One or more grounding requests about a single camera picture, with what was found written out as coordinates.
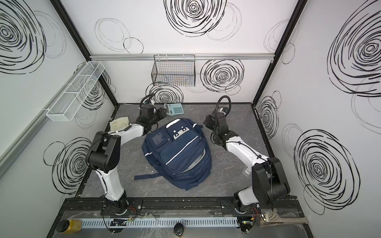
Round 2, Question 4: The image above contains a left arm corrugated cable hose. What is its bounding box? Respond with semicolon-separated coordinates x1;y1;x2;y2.
139;93;156;108

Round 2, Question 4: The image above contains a black wire wall basket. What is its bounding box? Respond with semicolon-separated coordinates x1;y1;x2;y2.
151;54;196;87

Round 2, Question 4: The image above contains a white wire wall shelf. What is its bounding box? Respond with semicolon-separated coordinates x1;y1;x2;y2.
46;61;105;122

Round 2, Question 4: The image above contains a black corrugated cable hose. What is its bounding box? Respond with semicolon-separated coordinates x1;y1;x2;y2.
214;96;232;120

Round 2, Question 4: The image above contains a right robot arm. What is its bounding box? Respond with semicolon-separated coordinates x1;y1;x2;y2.
203;112;290;206

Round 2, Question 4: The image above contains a navy blue student backpack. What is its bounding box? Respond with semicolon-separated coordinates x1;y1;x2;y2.
134;118;212;190

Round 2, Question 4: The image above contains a white cream food pouch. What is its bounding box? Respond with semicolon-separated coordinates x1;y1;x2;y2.
109;117;130;131

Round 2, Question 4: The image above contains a clear plastic pencil case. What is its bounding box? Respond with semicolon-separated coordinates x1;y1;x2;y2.
242;167;252;177

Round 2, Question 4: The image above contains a teal calculator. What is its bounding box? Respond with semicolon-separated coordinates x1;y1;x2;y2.
164;103;184;116

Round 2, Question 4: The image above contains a black round knob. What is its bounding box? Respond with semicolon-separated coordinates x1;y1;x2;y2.
173;223;185;238

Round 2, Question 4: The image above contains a yellow black cylinder object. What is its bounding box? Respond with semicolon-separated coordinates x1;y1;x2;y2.
56;220;82;235

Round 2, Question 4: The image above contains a white slotted cable duct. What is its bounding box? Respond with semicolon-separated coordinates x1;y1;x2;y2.
78;217;239;229

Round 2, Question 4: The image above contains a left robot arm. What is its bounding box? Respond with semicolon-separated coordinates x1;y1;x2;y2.
85;104;167;214

